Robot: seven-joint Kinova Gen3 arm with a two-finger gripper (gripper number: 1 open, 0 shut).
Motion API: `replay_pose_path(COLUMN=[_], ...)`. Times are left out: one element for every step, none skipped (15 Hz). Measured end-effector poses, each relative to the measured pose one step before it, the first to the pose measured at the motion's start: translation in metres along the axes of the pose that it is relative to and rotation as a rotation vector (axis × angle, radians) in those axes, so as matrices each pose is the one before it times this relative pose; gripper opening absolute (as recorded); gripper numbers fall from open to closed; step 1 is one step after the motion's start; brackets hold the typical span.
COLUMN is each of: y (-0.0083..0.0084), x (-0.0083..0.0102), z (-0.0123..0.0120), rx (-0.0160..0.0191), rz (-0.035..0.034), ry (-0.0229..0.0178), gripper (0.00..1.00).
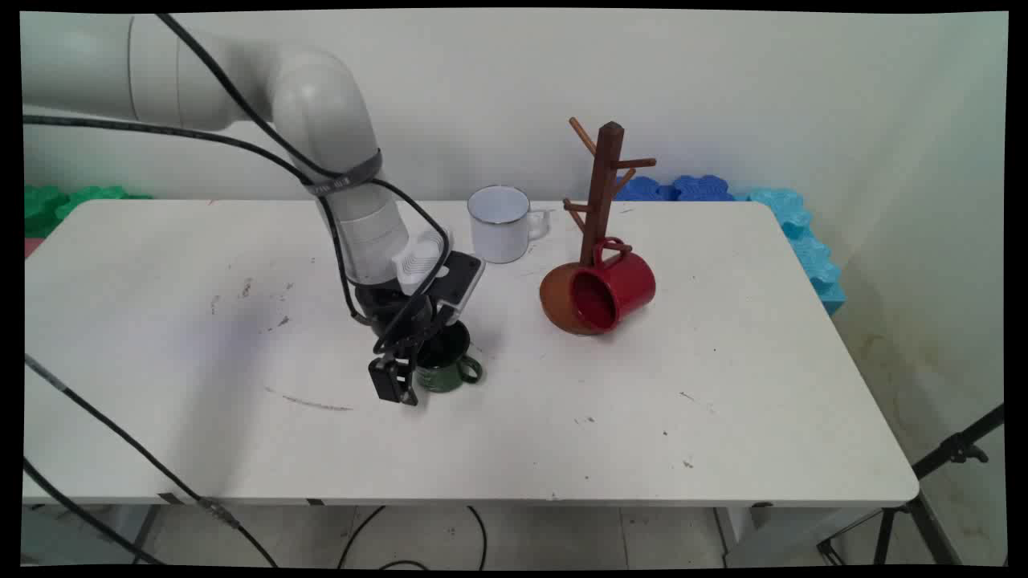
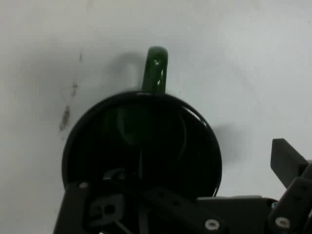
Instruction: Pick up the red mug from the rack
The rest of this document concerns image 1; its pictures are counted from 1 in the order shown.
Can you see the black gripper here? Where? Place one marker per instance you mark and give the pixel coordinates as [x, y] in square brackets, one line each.
[397, 311]

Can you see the red enamel mug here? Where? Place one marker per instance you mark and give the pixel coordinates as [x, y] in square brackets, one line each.
[614, 289]

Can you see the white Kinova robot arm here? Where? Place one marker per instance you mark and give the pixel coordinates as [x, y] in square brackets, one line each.
[321, 104]

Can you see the dark green enamel mug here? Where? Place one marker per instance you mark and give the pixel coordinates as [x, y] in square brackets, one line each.
[442, 376]

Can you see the white enamel mug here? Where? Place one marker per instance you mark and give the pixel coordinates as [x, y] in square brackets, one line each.
[498, 233]

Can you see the brown wooden mug tree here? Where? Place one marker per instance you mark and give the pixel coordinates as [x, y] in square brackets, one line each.
[604, 185]

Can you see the dark blue foam mat tile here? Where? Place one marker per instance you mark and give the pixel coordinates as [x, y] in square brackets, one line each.
[703, 188]
[642, 189]

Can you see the grey metal table leg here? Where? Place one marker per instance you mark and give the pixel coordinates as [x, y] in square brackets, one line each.
[146, 530]

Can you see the white table leg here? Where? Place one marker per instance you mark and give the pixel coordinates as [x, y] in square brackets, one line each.
[771, 538]

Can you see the red foam mat tile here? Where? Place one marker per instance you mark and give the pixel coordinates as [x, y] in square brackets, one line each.
[30, 246]

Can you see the light blue foam mat tile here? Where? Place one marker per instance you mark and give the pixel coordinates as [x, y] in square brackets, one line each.
[807, 241]

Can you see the black tripod stand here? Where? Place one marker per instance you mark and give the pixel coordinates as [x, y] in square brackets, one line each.
[923, 482]

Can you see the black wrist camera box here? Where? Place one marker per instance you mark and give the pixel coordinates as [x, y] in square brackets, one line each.
[459, 277]

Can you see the white ribbed camera mount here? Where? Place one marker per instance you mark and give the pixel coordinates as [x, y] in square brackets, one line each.
[418, 261]

